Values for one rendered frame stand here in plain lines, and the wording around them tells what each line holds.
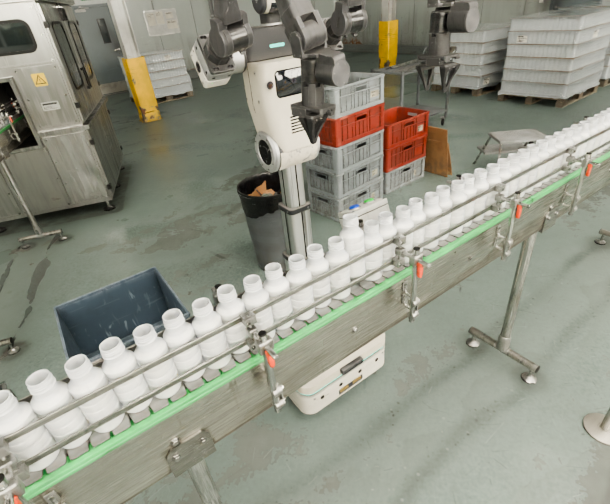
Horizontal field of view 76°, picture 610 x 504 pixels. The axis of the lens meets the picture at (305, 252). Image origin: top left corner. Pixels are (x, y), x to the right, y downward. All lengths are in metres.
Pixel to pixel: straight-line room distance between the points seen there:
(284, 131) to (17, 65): 3.19
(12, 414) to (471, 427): 1.72
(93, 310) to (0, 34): 3.23
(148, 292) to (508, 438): 1.59
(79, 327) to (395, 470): 1.32
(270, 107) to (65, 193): 3.39
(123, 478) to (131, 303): 0.65
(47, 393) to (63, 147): 3.73
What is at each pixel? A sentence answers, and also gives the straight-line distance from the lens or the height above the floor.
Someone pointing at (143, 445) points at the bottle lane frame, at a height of 0.95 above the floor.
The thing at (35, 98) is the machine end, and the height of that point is 1.16.
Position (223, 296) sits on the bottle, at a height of 1.16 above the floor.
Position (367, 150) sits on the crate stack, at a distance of 3.48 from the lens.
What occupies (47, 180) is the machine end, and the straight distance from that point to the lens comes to 4.55.
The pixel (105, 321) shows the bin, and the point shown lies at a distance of 1.46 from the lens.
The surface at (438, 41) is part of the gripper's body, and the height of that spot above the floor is 1.53.
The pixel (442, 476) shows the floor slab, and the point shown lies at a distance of 1.89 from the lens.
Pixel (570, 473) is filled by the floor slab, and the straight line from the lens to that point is 2.05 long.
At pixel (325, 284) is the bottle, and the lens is 0.95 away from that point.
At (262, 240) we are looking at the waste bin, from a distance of 2.72.
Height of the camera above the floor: 1.65
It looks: 32 degrees down
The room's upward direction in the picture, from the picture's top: 6 degrees counter-clockwise
